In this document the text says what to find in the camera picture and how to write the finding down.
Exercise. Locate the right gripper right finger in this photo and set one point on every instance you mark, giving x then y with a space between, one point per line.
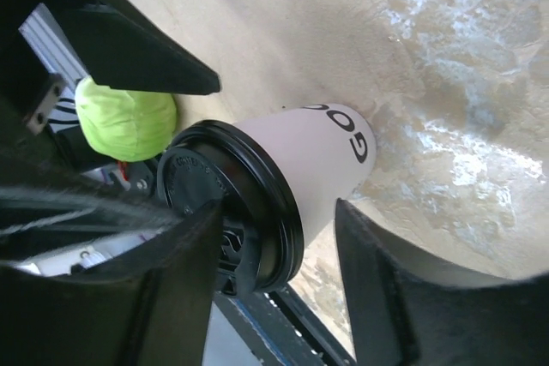
410 307

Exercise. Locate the aluminium frame rail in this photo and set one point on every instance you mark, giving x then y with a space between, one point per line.
56 105

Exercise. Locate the green cabbage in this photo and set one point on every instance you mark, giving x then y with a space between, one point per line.
126 125

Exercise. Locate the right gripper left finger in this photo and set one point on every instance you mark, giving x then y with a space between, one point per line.
148 306

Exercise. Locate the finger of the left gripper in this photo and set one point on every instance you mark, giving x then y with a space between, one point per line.
121 48

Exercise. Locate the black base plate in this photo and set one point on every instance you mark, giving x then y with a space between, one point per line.
279 328

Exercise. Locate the white paper coffee cup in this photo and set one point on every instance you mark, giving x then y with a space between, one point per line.
325 152

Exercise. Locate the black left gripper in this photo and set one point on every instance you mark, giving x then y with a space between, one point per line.
45 208

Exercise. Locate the black plastic cup lid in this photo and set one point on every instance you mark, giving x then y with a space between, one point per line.
263 240

